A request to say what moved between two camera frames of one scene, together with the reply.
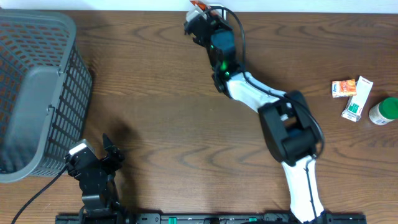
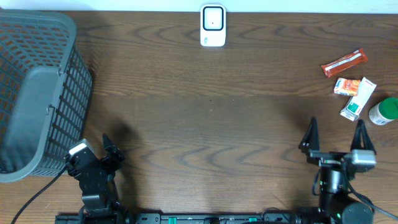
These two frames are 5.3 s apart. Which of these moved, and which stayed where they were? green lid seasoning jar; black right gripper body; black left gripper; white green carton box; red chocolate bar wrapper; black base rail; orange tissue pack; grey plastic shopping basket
Moved: orange tissue pack; black right gripper body; red chocolate bar wrapper
Stayed: white green carton box; black base rail; green lid seasoning jar; black left gripper; grey plastic shopping basket
